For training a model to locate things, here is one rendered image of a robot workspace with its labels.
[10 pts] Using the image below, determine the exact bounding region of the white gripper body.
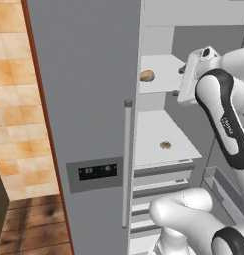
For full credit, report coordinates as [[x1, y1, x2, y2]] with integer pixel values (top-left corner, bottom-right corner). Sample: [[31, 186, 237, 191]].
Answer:
[[176, 50, 204, 105]]

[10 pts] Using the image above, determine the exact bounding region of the short white fridge shelf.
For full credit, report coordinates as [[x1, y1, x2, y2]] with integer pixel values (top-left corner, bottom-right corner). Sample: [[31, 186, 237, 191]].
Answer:
[[138, 54, 188, 95]]

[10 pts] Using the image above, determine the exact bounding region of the long white fridge shelf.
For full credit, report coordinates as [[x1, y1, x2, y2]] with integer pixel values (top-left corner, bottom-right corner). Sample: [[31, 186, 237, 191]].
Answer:
[[134, 109, 203, 169]]

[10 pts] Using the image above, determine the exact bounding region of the brown mushroom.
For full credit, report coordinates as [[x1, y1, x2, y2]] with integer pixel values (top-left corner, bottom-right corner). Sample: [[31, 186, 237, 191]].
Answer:
[[159, 140, 173, 150]]

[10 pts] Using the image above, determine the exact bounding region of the white fridge body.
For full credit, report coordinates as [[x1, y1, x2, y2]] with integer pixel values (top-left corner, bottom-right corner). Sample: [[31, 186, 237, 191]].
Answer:
[[127, 0, 244, 255]]

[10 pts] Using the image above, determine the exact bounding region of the grey open fridge door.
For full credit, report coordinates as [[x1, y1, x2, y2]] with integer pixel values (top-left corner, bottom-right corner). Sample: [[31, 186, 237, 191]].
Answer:
[[200, 23, 244, 227]]

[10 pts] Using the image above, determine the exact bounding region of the white fridge drawer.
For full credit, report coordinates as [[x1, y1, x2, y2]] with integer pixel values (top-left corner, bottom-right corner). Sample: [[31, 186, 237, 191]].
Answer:
[[131, 179, 191, 208], [132, 159, 196, 188], [129, 202, 161, 234]]

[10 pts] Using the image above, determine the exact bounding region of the grey closed fridge door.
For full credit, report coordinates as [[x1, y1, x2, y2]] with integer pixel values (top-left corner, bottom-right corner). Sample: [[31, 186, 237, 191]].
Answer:
[[25, 0, 143, 255]]

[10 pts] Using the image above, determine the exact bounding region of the clear fridge door bin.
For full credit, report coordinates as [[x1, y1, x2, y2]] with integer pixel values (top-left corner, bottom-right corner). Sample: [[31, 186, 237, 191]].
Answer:
[[200, 165, 244, 227]]

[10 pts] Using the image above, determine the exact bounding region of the brown wooden side panel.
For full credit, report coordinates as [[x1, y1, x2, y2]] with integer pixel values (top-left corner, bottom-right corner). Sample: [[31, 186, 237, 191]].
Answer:
[[20, 0, 76, 255]]

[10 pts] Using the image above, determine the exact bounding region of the dark cabinet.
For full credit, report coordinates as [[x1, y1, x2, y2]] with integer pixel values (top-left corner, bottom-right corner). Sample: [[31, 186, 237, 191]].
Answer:
[[0, 161, 11, 248]]

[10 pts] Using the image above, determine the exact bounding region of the grey fridge door handle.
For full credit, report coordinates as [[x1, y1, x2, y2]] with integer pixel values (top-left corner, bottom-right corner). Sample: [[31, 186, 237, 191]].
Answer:
[[122, 98, 134, 230]]

